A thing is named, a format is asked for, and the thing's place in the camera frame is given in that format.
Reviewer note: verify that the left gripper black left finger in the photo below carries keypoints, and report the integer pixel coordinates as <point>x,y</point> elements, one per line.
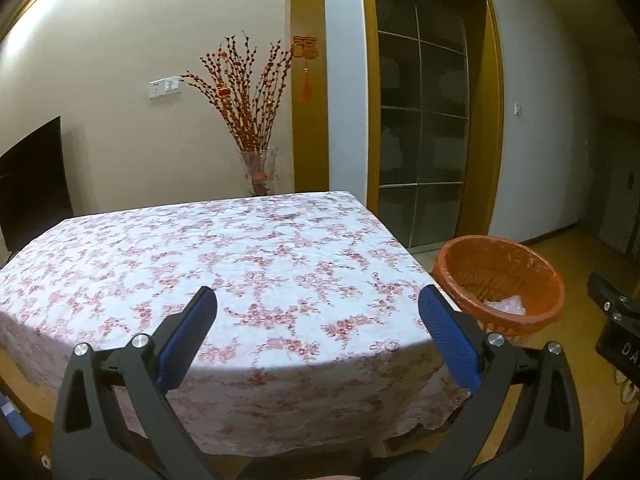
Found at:
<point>90,437</point>

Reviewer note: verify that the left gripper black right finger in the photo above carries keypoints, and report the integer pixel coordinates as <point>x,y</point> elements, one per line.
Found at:
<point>544,439</point>

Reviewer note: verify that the orange trash basket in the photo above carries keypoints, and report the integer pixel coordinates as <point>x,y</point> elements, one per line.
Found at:
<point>475,268</point>

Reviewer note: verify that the white plastic bag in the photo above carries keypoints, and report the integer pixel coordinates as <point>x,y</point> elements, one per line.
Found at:
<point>512,305</point>

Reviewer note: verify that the floral white tablecloth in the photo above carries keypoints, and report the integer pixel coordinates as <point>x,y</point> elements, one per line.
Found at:
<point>317,339</point>

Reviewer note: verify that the black television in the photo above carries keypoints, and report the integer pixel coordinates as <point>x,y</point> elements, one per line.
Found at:
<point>34,191</point>

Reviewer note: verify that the glass vase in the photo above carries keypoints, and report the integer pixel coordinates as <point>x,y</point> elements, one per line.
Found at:
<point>260,167</point>

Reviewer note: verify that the glass sliding door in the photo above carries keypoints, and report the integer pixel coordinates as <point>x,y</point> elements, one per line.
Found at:
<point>424,76</point>

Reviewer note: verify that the red berry branch bouquet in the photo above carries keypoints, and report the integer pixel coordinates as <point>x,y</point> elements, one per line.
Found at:
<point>247,99</point>

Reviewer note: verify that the white wall socket plate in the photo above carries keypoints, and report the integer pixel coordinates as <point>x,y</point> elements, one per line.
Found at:
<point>164,87</point>

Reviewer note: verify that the red fu wall ornament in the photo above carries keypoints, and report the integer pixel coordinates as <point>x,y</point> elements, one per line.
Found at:
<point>305,48</point>

